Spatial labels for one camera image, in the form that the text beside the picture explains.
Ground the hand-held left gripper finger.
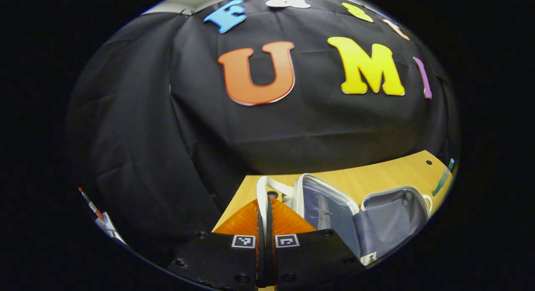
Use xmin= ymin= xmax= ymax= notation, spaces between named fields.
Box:
xmin=166 ymin=198 xmax=268 ymax=291
xmin=266 ymin=197 xmax=365 ymax=289

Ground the white suitcase with grey lining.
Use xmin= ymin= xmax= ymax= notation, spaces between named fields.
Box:
xmin=256 ymin=173 xmax=433 ymax=266

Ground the blue skin care bottle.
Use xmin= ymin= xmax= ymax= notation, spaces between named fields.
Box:
xmin=432 ymin=158 xmax=455 ymax=197

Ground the black backdrop cloth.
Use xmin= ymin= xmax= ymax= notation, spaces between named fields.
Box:
xmin=67 ymin=0 xmax=460 ymax=266

